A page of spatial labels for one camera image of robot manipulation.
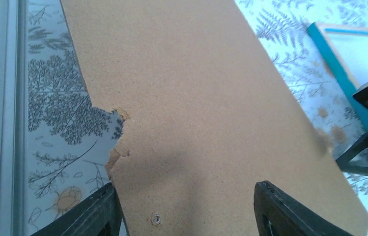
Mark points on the brown cardboard backing board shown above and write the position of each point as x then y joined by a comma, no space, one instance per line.
206,116

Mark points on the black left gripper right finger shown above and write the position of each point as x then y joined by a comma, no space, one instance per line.
279,214

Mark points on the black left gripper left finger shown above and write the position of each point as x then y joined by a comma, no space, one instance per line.
97,215

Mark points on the teal wooden picture frame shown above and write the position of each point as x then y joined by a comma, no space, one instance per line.
343,75

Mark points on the left aluminium corner post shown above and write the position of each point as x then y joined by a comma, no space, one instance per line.
13,115

